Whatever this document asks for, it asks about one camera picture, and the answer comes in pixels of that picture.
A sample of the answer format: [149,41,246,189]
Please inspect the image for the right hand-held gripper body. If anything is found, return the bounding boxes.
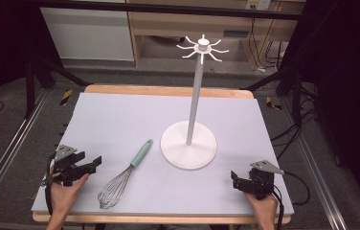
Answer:
[246,159,285,201]

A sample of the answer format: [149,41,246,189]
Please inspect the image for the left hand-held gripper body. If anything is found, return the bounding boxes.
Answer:
[51,144,90,187]

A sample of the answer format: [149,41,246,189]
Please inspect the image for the green-handled wire whisk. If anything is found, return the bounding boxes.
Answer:
[97,138,154,211]

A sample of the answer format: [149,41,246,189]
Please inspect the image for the white hook stand rack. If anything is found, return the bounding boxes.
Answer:
[159,34,231,172]

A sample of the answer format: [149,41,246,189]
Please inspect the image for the person's right hand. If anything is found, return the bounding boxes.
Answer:
[243,191,280,222]

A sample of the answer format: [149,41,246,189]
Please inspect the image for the person's left hand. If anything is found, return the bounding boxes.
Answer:
[49,165,90,215]

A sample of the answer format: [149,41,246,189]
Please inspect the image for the yellow-black floor tape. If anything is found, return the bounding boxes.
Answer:
[59,88,74,106]
[265,96,283,111]

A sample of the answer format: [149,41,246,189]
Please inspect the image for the light grey foam mat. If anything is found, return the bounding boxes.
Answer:
[31,92,295,216]

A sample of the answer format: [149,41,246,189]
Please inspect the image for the black metal stand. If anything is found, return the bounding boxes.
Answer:
[24,53,90,120]
[239,62,320,129]

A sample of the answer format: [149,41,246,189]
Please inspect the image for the wooden table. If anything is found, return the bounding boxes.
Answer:
[32,83,293,225]

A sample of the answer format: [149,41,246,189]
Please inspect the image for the white cabinet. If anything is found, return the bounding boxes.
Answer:
[39,7,136,62]

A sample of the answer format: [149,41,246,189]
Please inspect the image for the black curtain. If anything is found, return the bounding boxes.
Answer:
[0,0,61,128]
[279,0,360,221]

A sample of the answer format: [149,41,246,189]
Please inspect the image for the wooden shelf unit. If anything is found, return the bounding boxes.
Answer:
[125,0,307,72]

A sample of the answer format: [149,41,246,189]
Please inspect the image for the white power strip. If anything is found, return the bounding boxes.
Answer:
[245,0,272,11]

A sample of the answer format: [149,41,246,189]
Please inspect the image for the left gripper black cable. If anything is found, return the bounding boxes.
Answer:
[43,153,57,216]

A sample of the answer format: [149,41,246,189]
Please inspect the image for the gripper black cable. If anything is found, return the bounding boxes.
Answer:
[43,153,57,216]
[271,170,312,230]

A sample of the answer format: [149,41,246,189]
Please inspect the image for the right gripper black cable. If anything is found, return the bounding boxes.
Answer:
[271,170,312,230]

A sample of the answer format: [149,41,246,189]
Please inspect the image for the black floor cables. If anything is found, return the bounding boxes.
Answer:
[269,107,320,161]

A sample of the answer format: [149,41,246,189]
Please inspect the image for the metal floor rail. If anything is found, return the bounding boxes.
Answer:
[280,95,349,230]
[0,88,51,222]

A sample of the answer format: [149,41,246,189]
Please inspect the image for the hanging black cables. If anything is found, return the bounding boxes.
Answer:
[247,17,285,73]

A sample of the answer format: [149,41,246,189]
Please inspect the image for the black horizontal frame bar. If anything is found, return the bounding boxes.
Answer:
[34,0,301,21]

